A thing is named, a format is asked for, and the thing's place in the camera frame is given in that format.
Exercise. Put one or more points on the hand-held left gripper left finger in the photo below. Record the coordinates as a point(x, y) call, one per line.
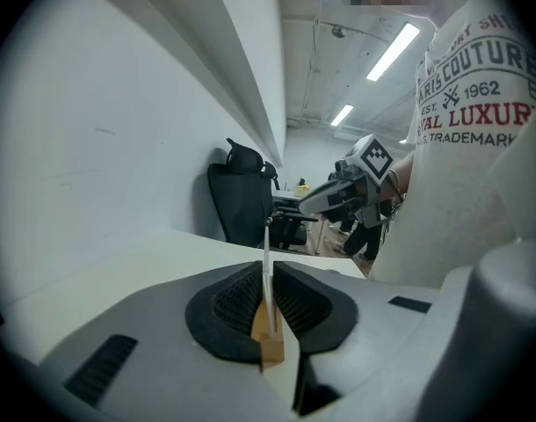
point(162, 323)

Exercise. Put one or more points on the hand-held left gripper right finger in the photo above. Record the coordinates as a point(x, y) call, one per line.
point(373, 319)

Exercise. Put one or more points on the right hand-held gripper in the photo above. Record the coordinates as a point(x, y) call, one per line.
point(375, 158)

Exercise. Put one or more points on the thin white card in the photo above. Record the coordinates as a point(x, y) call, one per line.
point(268, 275)

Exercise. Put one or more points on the wooden card holder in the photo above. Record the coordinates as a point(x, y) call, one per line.
point(272, 350)

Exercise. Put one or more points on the person's right forearm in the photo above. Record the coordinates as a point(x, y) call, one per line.
point(400, 176)

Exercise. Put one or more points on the background white desk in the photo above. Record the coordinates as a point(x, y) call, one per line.
point(290, 197)

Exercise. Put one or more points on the person's dark trousers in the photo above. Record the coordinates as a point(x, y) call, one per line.
point(364, 240)

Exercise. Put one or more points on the short ceiling light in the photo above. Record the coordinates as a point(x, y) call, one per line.
point(342, 114)

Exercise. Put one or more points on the black mesh office chair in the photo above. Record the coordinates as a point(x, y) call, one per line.
point(241, 200)

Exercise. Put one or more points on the person's white printed T-shirt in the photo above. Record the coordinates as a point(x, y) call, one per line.
point(461, 147)

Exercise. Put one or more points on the long ceiling light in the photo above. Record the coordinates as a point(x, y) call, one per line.
point(393, 52)

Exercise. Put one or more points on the round ceiling sensor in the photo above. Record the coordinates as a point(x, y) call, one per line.
point(339, 31)

